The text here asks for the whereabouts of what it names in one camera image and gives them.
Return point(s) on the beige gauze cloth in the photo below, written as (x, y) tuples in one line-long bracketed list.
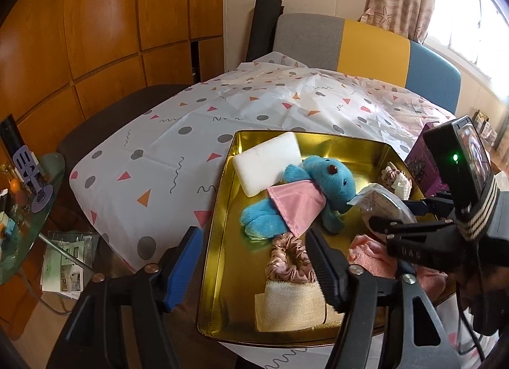
[(290, 305)]

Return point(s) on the gold tin box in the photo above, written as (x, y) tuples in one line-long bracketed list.
[(350, 154)]

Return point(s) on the grey yellow blue sofa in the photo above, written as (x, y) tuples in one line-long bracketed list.
[(373, 46)]

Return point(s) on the purple tissue box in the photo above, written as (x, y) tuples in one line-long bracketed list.
[(421, 166)]

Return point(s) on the black rolled mat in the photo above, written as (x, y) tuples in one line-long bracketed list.
[(264, 26)]

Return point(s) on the window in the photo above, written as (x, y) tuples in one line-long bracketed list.
[(477, 14)]

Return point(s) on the glass side table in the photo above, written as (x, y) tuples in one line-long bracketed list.
[(28, 241)]

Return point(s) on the pink satin cloth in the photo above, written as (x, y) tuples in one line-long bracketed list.
[(298, 202)]

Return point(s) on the white plastic packet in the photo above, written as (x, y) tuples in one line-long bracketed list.
[(385, 202)]

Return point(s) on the white sponge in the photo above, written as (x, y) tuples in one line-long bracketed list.
[(266, 162)]

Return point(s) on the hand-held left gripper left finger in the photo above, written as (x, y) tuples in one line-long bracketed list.
[(183, 269)]

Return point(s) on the pink fuzzy sock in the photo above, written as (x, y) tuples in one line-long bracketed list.
[(370, 253)]

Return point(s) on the wooden wardrobe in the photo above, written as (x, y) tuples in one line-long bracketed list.
[(99, 14)]

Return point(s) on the purple phone stand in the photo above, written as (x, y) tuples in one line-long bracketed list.
[(26, 162)]

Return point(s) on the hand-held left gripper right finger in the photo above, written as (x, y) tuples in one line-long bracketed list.
[(322, 269)]

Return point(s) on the patterned white tablecloth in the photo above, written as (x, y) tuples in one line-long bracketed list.
[(199, 114)]

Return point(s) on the stack of magazines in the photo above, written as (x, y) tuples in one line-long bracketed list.
[(67, 265)]

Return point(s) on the blue plush toy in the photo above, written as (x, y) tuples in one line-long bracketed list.
[(326, 178)]

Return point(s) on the black bottle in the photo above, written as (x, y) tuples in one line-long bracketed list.
[(10, 134)]

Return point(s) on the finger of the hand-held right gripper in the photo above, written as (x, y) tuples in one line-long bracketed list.
[(431, 206), (417, 237)]

